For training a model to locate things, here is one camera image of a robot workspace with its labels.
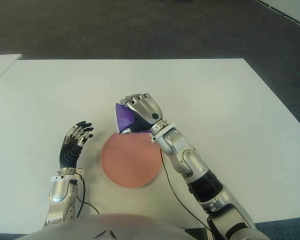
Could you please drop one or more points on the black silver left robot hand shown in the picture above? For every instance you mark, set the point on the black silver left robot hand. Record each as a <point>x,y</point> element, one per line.
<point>68,155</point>

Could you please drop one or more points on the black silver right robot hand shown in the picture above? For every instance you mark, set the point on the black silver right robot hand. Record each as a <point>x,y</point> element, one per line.
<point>147,110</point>

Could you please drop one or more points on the purple tissue paper pack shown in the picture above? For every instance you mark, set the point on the purple tissue paper pack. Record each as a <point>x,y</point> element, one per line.
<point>123,116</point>

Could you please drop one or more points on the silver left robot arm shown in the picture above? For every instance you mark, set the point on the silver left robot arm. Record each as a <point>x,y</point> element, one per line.
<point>61,190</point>

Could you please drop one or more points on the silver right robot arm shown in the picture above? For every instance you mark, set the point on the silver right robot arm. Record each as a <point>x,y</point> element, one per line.
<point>192,162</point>

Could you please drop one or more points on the pink round plate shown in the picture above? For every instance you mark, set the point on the pink round plate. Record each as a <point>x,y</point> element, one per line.
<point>130,162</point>

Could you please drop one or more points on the grey robot torso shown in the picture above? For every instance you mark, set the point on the grey robot torso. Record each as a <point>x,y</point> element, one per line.
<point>107,227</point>

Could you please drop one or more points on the white neighbouring table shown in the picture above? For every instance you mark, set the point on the white neighbouring table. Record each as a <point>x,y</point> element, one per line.
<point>1,66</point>

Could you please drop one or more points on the white floor strip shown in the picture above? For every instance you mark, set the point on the white floor strip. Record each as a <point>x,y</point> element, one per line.
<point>290,8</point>

